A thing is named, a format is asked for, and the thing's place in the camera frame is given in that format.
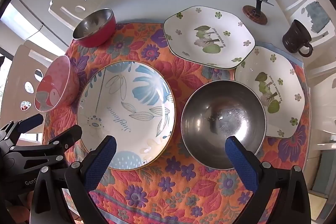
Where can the white refrigerator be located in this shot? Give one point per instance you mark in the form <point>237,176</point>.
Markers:
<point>34,14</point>

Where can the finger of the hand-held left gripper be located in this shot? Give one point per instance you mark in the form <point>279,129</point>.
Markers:
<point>71,134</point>
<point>31,120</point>

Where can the orange floral table mat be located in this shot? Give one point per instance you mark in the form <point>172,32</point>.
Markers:
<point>168,187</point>

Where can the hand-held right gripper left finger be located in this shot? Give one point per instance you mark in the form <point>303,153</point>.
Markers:
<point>105,161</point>

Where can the blue leaf round plate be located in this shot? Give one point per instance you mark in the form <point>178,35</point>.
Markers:
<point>126,98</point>

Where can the wooden base phone stand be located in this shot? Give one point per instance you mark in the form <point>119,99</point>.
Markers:
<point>254,16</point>

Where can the hexagonal green flower plate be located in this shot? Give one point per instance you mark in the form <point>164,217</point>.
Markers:
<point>189,22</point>
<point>284,77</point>

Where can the pink ceramic bowl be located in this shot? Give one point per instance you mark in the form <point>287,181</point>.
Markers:
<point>60,82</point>

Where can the dark brown mug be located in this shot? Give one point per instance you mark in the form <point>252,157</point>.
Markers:
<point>294,35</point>

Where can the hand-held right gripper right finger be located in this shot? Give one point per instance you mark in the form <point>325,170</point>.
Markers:
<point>236,161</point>

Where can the grey cloth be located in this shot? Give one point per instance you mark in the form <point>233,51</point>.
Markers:
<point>316,16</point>

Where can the red steel bowl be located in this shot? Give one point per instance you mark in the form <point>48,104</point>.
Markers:
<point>101,35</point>

